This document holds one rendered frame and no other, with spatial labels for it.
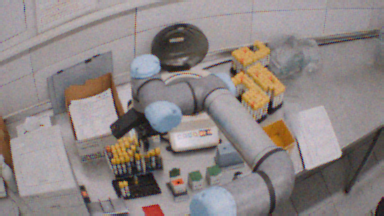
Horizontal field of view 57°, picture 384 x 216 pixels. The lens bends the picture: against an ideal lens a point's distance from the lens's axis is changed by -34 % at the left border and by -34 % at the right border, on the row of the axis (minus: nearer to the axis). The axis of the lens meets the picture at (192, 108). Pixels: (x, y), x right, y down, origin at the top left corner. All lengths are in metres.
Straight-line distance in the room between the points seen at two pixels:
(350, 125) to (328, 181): 0.92
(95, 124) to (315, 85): 1.01
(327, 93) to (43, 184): 1.42
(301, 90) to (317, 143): 0.32
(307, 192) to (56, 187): 1.84
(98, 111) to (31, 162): 0.56
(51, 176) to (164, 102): 0.51
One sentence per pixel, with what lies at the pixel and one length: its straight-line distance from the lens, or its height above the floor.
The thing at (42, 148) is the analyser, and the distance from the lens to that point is 1.52.
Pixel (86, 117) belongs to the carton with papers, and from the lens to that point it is 1.87.
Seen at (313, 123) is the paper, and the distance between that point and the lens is 1.98.
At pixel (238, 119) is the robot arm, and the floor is 1.52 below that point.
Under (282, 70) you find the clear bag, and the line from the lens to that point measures 2.10.
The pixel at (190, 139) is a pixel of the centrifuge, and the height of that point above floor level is 0.92.
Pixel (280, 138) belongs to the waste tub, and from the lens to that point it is 1.90.
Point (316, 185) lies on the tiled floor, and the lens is 2.89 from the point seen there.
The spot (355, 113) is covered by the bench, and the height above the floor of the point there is 0.88.
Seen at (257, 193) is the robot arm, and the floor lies 1.59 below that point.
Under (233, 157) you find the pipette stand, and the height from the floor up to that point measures 0.94.
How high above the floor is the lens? 2.36
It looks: 49 degrees down
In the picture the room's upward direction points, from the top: 3 degrees clockwise
